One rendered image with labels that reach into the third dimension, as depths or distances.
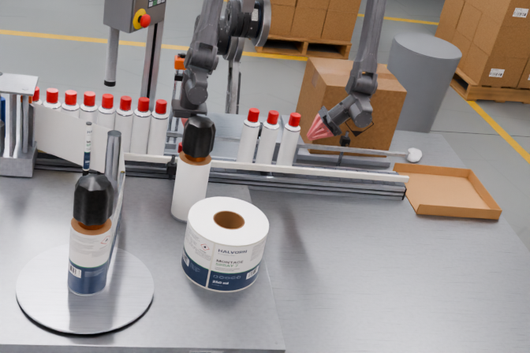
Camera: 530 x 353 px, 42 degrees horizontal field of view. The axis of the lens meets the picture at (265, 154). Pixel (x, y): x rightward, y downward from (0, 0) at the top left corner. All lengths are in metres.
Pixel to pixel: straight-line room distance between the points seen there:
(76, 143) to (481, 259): 1.25
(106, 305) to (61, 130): 0.61
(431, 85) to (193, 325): 3.22
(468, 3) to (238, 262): 4.54
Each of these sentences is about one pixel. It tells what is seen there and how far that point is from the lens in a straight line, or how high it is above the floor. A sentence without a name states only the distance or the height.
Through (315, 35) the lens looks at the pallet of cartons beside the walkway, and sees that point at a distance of 5.72.
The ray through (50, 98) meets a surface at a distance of 2.06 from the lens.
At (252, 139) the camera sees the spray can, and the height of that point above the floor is 1.00.
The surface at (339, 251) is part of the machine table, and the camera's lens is 2.02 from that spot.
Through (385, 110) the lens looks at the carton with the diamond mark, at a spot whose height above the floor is 1.04.
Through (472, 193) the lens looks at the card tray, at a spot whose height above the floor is 0.83.
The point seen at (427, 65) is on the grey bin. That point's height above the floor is 0.56.
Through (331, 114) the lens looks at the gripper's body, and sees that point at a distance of 2.15.
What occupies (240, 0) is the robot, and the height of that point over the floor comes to 1.21.
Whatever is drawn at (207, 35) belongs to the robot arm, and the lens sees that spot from 1.93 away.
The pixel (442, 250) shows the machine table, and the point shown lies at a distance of 2.18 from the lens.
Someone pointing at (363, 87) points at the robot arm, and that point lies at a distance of 2.11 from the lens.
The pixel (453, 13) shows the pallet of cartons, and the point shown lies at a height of 0.50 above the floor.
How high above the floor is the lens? 2.00
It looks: 29 degrees down
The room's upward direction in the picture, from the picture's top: 12 degrees clockwise
